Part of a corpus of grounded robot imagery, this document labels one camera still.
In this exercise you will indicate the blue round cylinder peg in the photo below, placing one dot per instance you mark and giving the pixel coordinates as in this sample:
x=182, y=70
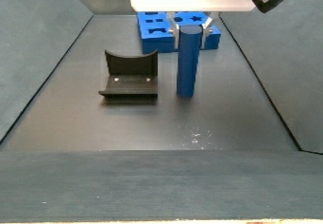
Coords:
x=190, y=35

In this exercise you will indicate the blue shape sorting board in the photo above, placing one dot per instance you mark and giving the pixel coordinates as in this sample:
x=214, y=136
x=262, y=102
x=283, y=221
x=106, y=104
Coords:
x=155, y=29

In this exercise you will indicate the black curved cradle holder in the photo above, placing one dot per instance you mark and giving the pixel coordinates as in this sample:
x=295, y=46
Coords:
x=132, y=75

